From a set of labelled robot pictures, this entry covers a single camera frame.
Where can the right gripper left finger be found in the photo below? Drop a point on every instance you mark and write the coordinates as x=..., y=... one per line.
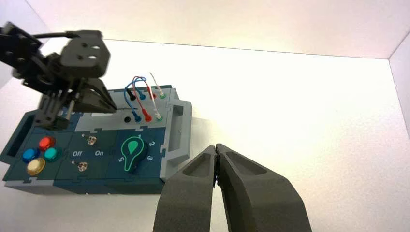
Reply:
x=185, y=205

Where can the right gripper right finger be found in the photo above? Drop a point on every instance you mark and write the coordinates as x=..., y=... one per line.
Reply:
x=259, y=205

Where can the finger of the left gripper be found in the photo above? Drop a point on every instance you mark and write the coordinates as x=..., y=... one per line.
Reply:
x=97, y=86
x=91, y=104

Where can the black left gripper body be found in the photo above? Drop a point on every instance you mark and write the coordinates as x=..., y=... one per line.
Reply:
x=54, y=93

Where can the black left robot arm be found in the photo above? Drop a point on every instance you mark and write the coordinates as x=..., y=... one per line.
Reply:
x=17, y=48

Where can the small white display window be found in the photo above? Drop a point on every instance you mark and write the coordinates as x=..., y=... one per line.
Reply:
x=99, y=113

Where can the red round push button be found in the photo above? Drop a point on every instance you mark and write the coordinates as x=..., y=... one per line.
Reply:
x=47, y=143

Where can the teal round push button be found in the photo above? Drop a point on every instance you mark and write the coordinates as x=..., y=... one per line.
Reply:
x=52, y=154

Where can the green teardrop rotary knob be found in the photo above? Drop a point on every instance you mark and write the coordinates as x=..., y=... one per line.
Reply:
x=134, y=153

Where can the blue round push button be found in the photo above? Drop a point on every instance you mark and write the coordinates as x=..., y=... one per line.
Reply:
x=30, y=155

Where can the blue grey modular task box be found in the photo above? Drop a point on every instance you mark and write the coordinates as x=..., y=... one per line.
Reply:
x=102, y=169

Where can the yellow round push button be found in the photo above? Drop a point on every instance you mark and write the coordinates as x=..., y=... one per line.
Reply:
x=36, y=166

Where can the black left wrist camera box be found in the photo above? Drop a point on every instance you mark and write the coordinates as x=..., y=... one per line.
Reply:
x=83, y=54

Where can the metal toggle switch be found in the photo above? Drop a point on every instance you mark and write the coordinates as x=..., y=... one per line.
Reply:
x=82, y=166
x=91, y=140

